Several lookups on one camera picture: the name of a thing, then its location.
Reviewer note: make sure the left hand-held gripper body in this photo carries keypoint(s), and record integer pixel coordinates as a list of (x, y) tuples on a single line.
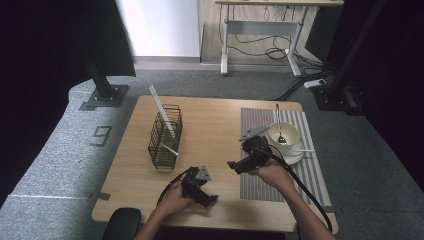
[(193, 183)]

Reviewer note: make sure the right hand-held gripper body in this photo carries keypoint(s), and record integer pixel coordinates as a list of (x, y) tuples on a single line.
[(258, 150)]

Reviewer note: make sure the white round plate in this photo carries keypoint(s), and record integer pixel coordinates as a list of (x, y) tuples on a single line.
[(295, 157)]

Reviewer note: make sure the white chopstick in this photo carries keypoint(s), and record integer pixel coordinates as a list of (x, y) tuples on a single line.
[(160, 106), (305, 150), (170, 150)]

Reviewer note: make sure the person's left hand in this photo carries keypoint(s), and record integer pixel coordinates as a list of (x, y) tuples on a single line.
[(173, 203)]

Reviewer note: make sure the person's right hand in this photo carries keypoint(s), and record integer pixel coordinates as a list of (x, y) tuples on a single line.
[(273, 175)]

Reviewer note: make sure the brown striped woven placemat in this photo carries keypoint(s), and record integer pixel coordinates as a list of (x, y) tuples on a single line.
[(253, 186)]

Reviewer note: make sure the metal spoon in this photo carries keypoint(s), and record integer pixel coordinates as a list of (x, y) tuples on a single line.
[(282, 140)]

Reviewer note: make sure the cream bowl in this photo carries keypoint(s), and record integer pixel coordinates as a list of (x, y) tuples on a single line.
[(290, 131)]

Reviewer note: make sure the black chair armrest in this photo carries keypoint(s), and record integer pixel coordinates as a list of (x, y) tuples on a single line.
[(121, 223)]

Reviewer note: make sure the white power strip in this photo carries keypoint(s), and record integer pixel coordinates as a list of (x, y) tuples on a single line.
[(315, 83)]

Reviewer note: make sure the grey tape piece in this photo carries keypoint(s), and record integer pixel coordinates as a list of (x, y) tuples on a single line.
[(103, 196)]

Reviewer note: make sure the black metal stand with base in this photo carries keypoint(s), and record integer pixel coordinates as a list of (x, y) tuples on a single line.
[(336, 96)]

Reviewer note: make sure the white-framed background desk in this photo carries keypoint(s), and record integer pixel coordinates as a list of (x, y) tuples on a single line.
[(260, 28)]

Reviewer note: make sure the black stand base left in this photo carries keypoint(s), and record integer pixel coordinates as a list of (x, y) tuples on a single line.
[(106, 95)]

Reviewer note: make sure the black curtain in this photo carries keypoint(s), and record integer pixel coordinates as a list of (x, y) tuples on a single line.
[(40, 66), (400, 83)]

